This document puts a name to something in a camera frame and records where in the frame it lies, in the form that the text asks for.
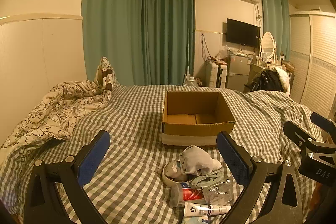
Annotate light green face mask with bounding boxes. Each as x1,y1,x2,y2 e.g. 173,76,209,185
190,170,225,189

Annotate wide green curtain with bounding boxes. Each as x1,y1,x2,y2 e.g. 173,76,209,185
81,0,196,86

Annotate plastic bag on suitcase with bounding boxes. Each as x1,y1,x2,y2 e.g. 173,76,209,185
215,46,232,64

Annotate clear plastic bag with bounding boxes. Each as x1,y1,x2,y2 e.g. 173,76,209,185
202,179,234,206

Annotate white tube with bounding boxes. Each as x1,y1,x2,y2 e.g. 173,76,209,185
184,202,232,217

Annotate floral brown pillow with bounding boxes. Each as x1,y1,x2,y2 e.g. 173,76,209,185
94,56,122,90

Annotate narrow green curtain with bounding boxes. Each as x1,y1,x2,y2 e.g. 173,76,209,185
260,0,290,62

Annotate dressing table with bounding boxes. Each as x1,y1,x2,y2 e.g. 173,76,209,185
249,60,272,83

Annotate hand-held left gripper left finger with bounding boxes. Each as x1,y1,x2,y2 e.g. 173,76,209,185
23,130,111,224

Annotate tape roll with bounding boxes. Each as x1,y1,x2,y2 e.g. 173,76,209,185
162,160,195,184

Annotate white slatted wardrobe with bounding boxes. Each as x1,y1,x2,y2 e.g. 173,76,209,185
289,11,336,119

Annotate brown cardboard box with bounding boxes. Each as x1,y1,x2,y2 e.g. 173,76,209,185
161,91,236,147

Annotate white cloth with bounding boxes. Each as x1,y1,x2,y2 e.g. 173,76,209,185
181,145,223,177

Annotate white oval mirror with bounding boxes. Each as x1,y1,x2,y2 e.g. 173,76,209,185
260,31,277,60

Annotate wall cables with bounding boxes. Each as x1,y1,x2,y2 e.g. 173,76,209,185
201,34,211,62

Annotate white coat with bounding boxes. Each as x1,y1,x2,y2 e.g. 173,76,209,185
273,67,290,96

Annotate mop pole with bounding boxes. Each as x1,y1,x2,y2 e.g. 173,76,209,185
185,28,191,83

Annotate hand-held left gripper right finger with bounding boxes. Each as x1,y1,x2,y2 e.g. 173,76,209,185
216,131,306,224

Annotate small silver fridge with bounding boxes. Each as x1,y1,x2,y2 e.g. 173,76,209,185
227,53,251,90

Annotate white suitcase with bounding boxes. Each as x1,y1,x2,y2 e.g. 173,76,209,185
205,61,228,88

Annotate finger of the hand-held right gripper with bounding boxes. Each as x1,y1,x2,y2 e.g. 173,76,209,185
283,120,336,159
310,112,336,139

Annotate floral duvet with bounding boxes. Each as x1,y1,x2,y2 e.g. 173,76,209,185
0,80,113,153

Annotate black wall television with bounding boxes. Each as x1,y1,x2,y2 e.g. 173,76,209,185
226,18,261,48

